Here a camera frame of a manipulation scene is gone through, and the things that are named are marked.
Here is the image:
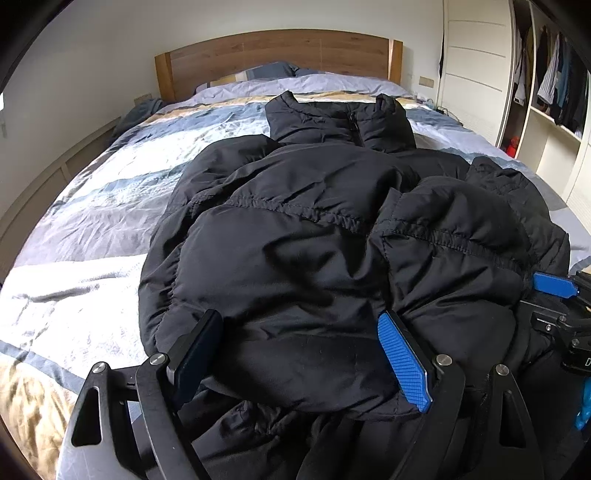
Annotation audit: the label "black puffer jacket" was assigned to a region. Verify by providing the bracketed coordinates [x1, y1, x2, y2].
[139, 93, 582, 479]

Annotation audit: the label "hanging clothes in wardrobe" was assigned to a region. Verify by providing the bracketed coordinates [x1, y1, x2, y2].
[512, 25, 588, 137]

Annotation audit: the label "striped duvet cover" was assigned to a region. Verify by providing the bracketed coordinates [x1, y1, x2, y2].
[0, 73, 591, 480]

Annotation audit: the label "red box in wardrobe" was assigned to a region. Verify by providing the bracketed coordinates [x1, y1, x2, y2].
[505, 136, 520, 158]

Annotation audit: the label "white built-in wardrobe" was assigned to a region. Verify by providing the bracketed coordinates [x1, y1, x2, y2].
[437, 1, 590, 227]

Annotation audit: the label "dark cloth beside bed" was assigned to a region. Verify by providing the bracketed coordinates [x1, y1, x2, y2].
[111, 98, 165, 142]

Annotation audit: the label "wooden headboard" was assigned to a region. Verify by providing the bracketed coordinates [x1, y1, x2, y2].
[154, 29, 404, 103]

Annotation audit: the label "blue grey pillow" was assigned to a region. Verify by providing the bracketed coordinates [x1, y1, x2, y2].
[209, 60, 325, 89]

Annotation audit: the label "wall socket plate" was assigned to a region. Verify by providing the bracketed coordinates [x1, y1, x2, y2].
[419, 76, 435, 88]

